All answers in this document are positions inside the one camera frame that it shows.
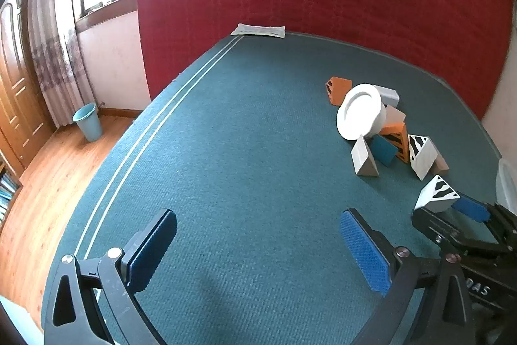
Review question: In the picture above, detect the orange black-striped wedge block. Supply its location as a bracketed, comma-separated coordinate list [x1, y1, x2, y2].
[325, 76, 353, 107]
[379, 122, 409, 164]

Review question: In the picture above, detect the blue wedge block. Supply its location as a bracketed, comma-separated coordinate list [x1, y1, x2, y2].
[369, 135, 398, 168]

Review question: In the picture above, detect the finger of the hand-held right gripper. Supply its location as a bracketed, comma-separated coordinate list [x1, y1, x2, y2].
[451, 196, 517, 244]
[412, 208, 505, 254]

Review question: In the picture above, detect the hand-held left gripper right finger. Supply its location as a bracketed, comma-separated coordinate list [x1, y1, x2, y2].
[339, 208, 475, 345]

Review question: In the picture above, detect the clear plastic storage box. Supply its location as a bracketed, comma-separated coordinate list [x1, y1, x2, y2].
[495, 158, 517, 208]

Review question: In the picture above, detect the white black-striped wedge block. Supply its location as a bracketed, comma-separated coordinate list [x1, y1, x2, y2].
[408, 134, 439, 181]
[414, 174, 461, 213]

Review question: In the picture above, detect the white round plate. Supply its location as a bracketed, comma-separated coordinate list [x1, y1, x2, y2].
[336, 83, 386, 141]

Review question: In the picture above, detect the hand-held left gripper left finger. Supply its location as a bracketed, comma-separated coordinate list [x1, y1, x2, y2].
[42, 208, 178, 345]

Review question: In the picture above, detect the white paper sheet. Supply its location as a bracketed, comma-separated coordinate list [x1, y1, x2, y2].
[230, 23, 287, 39]

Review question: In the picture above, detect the light blue waste bin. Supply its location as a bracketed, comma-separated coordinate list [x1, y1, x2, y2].
[73, 103, 103, 141]

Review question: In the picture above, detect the beige wooden block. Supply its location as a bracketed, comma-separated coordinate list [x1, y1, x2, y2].
[431, 153, 450, 177]
[384, 104, 406, 125]

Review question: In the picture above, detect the patterned window curtain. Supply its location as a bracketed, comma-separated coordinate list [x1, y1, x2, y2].
[26, 0, 98, 129]

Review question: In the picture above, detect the brown wooden door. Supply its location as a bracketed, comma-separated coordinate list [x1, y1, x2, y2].
[0, 0, 55, 176]

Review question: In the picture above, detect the white plug charger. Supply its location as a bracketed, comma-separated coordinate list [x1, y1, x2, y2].
[372, 84, 400, 108]

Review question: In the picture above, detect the white beige wedge block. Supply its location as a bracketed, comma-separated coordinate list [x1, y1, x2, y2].
[351, 135, 381, 178]

